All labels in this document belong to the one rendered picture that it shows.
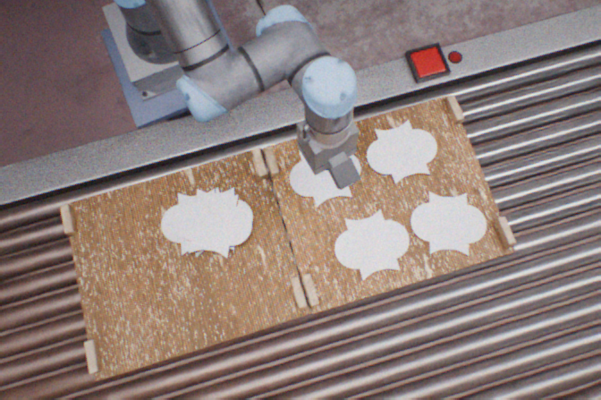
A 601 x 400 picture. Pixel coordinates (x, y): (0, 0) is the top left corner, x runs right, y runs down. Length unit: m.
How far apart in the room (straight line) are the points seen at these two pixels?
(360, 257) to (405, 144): 0.25
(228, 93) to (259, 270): 0.42
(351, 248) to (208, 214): 0.28
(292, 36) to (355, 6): 1.65
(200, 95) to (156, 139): 0.45
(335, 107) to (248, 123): 0.47
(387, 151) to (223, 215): 0.35
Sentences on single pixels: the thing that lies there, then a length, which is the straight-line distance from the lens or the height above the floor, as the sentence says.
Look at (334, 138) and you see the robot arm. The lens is 0.93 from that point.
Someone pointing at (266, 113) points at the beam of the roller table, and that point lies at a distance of 1.28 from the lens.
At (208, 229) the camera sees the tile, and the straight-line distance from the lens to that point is 1.14.
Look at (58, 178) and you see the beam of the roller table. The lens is 1.33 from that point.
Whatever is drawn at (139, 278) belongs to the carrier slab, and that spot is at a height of 0.94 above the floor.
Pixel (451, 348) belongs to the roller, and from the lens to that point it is 1.18.
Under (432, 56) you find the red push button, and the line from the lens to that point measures 1.35.
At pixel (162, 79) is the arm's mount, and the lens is 1.34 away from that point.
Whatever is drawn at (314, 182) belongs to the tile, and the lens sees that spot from 1.18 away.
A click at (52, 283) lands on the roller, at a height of 0.92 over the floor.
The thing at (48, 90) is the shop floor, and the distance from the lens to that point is 2.55.
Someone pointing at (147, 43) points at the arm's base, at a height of 1.02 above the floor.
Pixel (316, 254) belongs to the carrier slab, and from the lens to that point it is 1.16.
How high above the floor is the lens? 2.07
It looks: 71 degrees down
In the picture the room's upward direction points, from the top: 4 degrees counter-clockwise
